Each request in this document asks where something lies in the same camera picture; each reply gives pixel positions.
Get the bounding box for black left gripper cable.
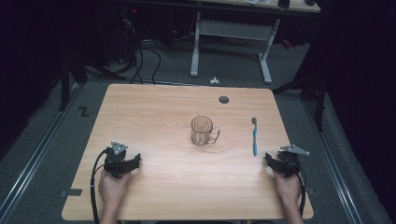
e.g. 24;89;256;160
90;147;110;224

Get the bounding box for white-framed wooden desk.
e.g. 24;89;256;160
124;0;321;86

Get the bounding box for clear glass mug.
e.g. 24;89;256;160
190;115;221;147

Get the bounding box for person's left hand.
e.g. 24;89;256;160
98;169;133;203

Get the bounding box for black floor cables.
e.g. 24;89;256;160
122;18;163;86

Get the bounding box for black metal stand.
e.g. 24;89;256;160
58;50;126;112
272;60;332;133

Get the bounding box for metal floor rail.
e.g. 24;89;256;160
303;98;364;224
0;83;84;219

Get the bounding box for person's right hand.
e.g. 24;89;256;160
273;170;303;203

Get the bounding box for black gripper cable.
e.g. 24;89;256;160
296;172;308;217
90;147;110;224

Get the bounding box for grey tape strip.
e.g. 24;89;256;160
59;188;84;199

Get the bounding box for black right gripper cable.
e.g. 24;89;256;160
296;172;308;217

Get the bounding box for blue and grey toothbrush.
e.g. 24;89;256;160
250;117;259;158

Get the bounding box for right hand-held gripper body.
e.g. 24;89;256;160
276;144;311;179

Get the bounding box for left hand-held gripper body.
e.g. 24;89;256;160
103;141;135;179

